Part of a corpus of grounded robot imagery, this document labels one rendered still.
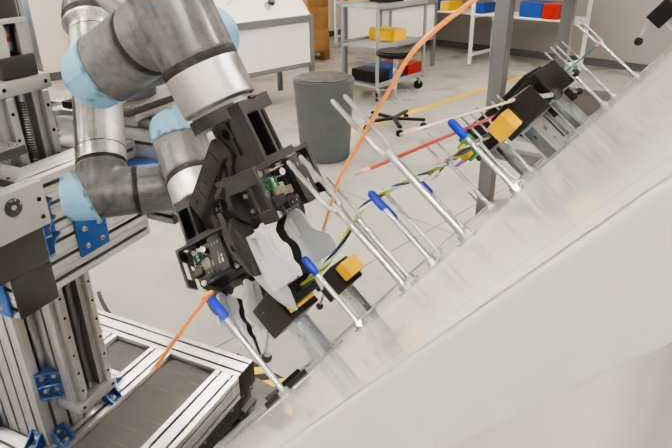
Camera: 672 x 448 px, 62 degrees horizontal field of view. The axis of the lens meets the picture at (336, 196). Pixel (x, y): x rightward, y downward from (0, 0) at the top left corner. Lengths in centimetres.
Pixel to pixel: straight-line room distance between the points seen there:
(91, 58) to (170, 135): 22
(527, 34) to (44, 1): 637
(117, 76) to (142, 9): 8
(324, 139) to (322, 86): 40
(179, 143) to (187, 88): 26
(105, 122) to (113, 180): 10
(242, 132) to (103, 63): 16
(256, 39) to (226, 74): 509
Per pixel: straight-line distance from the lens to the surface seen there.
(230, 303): 75
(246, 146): 53
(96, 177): 90
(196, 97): 54
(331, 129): 416
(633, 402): 113
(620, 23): 827
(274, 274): 56
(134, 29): 57
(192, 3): 55
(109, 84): 62
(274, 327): 64
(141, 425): 191
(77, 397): 180
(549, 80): 93
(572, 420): 106
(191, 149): 79
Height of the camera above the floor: 151
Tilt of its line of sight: 24 degrees down
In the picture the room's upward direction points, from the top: 1 degrees counter-clockwise
